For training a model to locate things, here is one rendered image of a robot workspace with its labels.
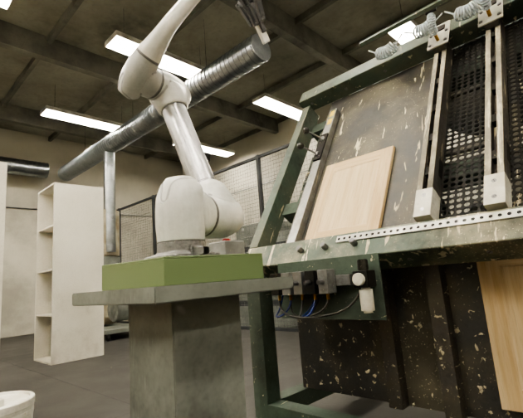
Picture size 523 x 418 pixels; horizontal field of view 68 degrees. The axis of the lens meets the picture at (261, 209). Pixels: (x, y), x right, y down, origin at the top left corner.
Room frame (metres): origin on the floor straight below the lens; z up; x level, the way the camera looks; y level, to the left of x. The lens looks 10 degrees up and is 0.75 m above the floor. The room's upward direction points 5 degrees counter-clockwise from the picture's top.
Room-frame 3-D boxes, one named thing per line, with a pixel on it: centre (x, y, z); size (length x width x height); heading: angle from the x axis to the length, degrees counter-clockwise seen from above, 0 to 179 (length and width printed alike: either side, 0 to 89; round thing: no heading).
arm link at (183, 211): (1.26, 0.26, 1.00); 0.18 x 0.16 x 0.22; 150
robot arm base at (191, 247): (1.24, 0.25, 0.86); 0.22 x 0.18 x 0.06; 46
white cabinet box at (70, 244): (4.79, 2.42, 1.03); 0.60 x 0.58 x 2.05; 47
